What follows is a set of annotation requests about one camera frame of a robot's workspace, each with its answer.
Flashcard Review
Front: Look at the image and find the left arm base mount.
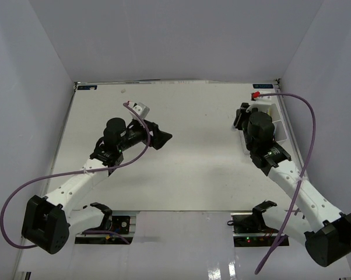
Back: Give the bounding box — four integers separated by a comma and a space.
77, 215, 135, 239

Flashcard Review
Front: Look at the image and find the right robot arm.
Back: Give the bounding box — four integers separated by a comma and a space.
233, 103, 351, 267

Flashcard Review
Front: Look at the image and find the white compartment organizer tray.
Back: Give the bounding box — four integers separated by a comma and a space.
238, 100, 289, 154

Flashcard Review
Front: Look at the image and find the left blue corner label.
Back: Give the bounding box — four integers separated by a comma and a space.
77, 85, 97, 90

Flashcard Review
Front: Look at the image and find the right blue corner label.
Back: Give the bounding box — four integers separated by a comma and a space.
252, 83, 274, 89

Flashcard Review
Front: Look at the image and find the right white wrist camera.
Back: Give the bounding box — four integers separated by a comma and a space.
246, 90, 273, 114

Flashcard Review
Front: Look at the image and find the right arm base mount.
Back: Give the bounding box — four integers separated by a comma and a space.
227, 201, 280, 248

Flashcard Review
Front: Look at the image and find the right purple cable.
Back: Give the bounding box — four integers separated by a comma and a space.
254, 92, 316, 275

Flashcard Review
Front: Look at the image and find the blue corner label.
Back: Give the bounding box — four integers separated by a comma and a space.
252, 83, 274, 89
77, 85, 97, 90

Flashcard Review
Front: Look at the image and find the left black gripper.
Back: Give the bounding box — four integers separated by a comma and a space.
118, 117, 171, 152

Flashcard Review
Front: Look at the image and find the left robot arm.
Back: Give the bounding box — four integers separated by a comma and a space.
22, 118, 173, 254

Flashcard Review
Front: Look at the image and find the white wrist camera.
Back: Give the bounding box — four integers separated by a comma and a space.
127, 101, 150, 120
246, 90, 273, 114

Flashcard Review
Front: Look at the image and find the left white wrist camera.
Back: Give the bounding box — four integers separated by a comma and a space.
127, 101, 150, 120

